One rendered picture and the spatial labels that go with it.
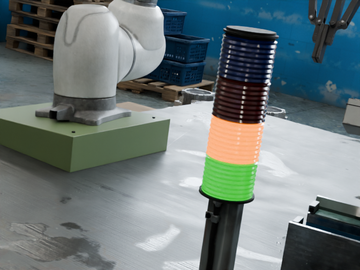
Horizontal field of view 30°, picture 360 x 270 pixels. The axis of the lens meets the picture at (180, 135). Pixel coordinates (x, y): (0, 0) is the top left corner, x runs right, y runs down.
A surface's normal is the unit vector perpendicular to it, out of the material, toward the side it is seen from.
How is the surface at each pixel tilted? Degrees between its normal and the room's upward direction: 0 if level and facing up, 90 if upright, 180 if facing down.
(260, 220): 0
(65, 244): 0
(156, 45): 94
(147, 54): 86
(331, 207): 45
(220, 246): 90
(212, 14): 90
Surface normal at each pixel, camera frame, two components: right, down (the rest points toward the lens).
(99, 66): 0.50, 0.22
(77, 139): 0.79, 0.25
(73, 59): -0.25, 0.16
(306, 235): -0.45, 0.17
